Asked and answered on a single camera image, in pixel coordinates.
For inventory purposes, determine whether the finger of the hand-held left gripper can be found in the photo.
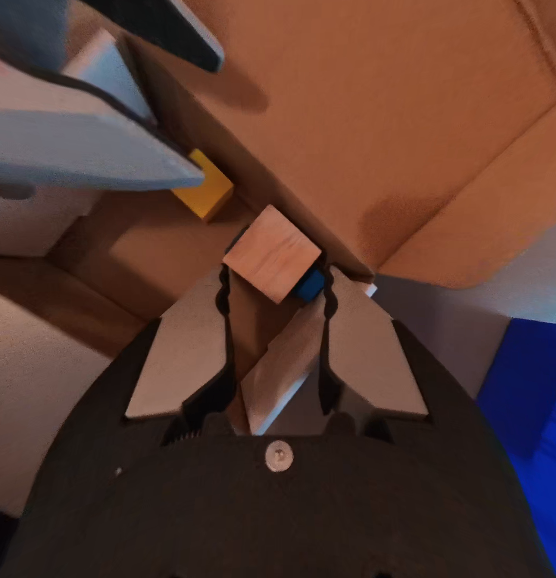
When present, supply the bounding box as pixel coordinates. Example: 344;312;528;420
81;0;226;74
0;53;206;191

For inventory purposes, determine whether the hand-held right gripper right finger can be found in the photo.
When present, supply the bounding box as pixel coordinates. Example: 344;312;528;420
319;264;430;418

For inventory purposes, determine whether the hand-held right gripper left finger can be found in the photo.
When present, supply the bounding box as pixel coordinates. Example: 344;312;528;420
124;264;238;421

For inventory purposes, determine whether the plain wooden cube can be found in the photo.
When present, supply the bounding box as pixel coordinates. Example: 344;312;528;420
222;204;322;304

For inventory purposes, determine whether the blue plastic bin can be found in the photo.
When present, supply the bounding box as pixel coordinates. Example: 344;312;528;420
476;317;556;578

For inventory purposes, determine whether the white cardboard mailer box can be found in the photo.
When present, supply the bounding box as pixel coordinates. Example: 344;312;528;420
0;0;556;520

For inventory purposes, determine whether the yellow cube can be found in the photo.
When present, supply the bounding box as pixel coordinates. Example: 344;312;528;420
171;149;235;223

